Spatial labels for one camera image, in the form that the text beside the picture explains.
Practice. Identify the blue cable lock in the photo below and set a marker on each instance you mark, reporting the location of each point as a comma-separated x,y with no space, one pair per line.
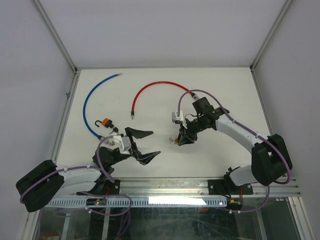
89,99

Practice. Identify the white slotted cable duct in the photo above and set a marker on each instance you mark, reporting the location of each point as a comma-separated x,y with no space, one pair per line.
137,202

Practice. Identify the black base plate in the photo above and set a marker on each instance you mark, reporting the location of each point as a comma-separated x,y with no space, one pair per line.
227,188
104,187

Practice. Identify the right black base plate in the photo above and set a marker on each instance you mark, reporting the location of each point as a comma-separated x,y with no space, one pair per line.
227,188

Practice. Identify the small brass padlock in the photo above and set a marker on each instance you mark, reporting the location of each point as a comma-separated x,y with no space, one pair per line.
177,141

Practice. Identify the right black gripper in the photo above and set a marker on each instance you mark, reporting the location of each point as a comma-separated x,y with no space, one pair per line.
185,139

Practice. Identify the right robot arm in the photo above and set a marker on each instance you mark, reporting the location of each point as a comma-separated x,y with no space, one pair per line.
270,158

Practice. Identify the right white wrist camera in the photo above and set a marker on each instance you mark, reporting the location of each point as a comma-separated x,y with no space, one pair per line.
178,118

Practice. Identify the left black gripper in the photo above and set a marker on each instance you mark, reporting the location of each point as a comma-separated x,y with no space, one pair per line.
144,158

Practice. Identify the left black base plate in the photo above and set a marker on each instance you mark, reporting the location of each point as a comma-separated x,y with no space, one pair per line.
104,187

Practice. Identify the black head keys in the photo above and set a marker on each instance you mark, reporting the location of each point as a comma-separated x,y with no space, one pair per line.
115,131

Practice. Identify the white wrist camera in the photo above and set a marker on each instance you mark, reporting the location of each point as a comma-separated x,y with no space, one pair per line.
178,118
122,142

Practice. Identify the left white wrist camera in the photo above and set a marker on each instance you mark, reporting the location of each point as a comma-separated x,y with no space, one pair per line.
122,142

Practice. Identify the orange black padlock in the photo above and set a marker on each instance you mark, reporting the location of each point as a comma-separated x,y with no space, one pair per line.
107,123

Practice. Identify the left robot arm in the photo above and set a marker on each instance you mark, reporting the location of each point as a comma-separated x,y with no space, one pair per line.
48,180

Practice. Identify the aluminium mounting rail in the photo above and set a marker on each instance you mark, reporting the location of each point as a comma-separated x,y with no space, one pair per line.
144,187

